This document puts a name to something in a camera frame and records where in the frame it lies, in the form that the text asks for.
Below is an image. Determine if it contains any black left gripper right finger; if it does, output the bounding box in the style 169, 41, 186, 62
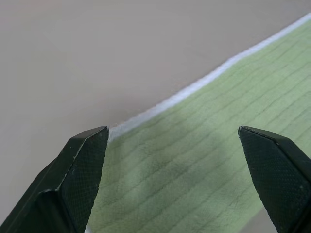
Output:
237, 125, 311, 233

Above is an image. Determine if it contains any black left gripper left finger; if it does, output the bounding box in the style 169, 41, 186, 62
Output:
0, 126, 109, 233

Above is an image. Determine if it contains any green towel with white edge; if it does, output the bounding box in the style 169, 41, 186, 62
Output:
84, 12, 311, 233

